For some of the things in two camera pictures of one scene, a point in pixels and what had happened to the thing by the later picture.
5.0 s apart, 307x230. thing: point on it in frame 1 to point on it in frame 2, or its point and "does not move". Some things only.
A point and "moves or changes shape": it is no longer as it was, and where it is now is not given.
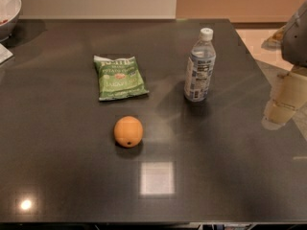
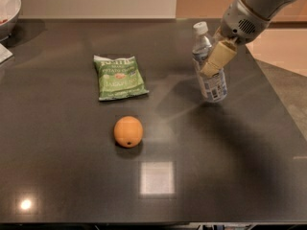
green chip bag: (119, 78) does not move
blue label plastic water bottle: (200, 67) moves or changes shape
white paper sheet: (5, 54) does not move
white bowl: (11, 7) does not move
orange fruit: (128, 131) does not move
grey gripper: (296, 38) to (239, 24)
